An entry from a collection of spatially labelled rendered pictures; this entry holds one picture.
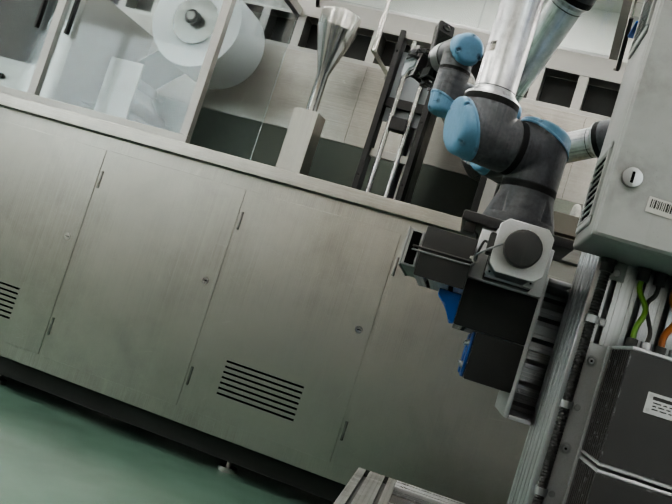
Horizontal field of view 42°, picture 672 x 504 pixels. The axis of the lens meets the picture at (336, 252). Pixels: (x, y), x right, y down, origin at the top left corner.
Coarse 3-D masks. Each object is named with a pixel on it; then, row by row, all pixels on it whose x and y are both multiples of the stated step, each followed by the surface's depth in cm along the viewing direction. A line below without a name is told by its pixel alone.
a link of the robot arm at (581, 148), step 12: (576, 132) 212; (588, 132) 208; (600, 132) 205; (576, 144) 210; (588, 144) 208; (600, 144) 205; (576, 156) 212; (588, 156) 211; (480, 168) 227; (492, 180) 235
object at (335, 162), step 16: (272, 128) 326; (256, 144) 327; (272, 144) 325; (320, 144) 321; (336, 144) 319; (256, 160) 326; (272, 160) 324; (320, 160) 320; (336, 160) 318; (352, 160) 317; (384, 160) 314; (320, 176) 319; (336, 176) 317; (352, 176) 316; (368, 176) 314; (384, 176) 313; (432, 176) 308; (448, 176) 307; (464, 176) 306; (384, 192) 312; (416, 192) 309; (432, 192) 308; (448, 192) 306; (464, 192) 305; (432, 208) 307; (448, 208) 305; (464, 208) 304
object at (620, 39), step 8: (624, 0) 284; (632, 0) 283; (368, 8) 326; (624, 8) 286; (408, 16) 322; (624, 16) 288; (632, 16) 286; (624, 24) 290; (616, 32) 293; (624, 32) 292; (616, 40) 295; (624, 40) 291; (560, 48) 306; (616, 48) 297; (624, 48) 292; (600, 56) 302; (616, 56) 299
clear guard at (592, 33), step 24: (336, 0) 330; (360, 0) 326; (384, 0) 322; (408, 0) 318; (432, 0) 314; (456, 0) 310; (480, 0) 306; (600, 0) 289; (456, 24) 317; (480, 24) 313; (576, 24) 298; (600, 24) 295; (576, 48) 304; (600, 48) 301
